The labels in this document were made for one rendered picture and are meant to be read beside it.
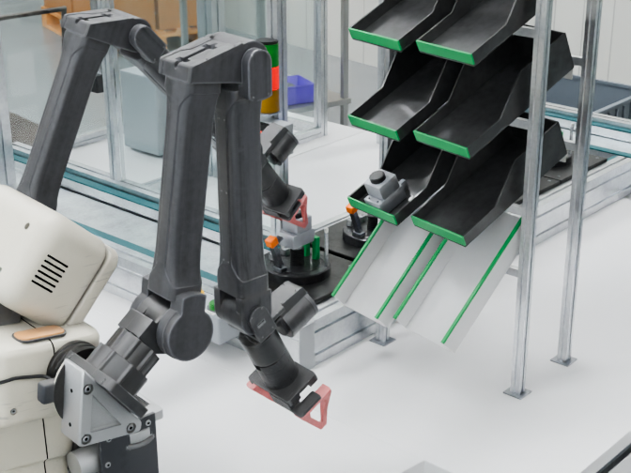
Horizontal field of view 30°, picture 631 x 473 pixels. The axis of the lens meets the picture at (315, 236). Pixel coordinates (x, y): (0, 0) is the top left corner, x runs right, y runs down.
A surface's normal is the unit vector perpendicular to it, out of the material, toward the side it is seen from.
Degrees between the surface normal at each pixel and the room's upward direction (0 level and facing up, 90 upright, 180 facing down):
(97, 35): 94
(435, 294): 45
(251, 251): 87
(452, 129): 25
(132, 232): 0
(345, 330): 90
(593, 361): 0
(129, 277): 90
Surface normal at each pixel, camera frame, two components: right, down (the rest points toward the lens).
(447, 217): -0.33, -0.74
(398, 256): -0.55, -0.48
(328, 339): 0.75, 0.25
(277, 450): 0.00, -0.92
